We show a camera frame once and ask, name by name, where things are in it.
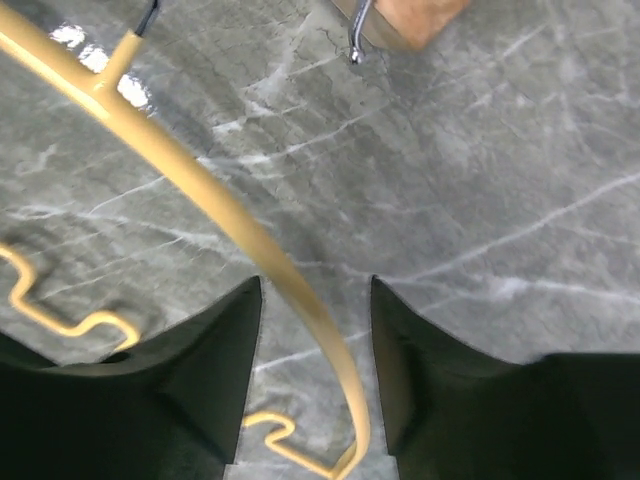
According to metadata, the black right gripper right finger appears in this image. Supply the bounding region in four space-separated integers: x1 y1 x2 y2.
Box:
370 277 639 479

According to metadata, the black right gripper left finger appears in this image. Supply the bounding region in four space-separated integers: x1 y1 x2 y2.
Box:
1 277 263 479

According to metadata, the yellow wavy clip hanger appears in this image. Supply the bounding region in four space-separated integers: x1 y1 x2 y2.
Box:
1 1 371 479

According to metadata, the wooden clothes rack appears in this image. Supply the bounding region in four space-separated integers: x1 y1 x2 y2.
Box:
363 0 470 51

